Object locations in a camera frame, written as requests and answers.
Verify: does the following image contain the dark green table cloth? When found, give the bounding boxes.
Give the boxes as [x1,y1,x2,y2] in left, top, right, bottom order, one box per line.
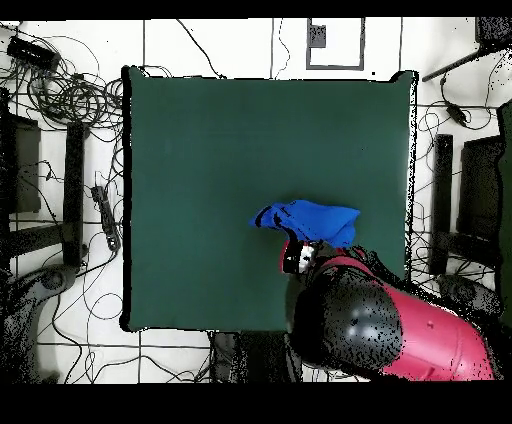
[119,64,420,335]

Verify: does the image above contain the blue printed shirt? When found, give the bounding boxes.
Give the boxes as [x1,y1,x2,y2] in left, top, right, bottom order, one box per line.
[249,198,362,249]

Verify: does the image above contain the black corner equipment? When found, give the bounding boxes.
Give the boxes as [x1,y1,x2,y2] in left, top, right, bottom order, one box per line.
[474,16,512,51]

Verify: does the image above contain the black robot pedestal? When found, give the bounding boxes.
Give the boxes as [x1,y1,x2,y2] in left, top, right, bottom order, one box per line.
[210,331,305,383]

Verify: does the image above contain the black upright bar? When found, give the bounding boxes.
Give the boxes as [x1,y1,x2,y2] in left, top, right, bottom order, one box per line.
[429,133,454,277]
[62,121,86,268]

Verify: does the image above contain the black slanted rod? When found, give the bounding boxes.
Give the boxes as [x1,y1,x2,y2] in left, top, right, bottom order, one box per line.
[421,46,487,83]

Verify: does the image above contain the grey rectangular floor frame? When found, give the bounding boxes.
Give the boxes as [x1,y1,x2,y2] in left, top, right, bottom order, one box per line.
[306,17,366,72]

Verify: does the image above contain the black power adapter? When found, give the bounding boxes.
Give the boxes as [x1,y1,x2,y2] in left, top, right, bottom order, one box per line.
[444,101,470,126]

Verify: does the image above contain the tangled black cables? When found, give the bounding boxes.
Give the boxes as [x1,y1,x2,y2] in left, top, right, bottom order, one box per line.
[0,23,126,141]

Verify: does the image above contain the black round stand base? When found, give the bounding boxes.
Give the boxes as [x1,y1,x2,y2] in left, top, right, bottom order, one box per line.
[39,264,78,292]
[436,273,503,319]

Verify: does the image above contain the black power strip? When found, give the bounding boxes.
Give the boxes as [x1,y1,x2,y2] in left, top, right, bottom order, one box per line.
[90,184,122,252]

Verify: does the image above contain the dark flat panel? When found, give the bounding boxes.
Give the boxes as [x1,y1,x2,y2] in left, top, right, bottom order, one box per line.
[456,134,506,243]
[0,113,42,215]

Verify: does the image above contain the black electronics box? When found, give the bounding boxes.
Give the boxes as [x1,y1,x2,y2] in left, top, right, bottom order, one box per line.
[6,35,62,73]

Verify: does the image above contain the small grey square plate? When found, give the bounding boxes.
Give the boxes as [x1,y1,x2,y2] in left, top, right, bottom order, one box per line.
[308,24,328,49]

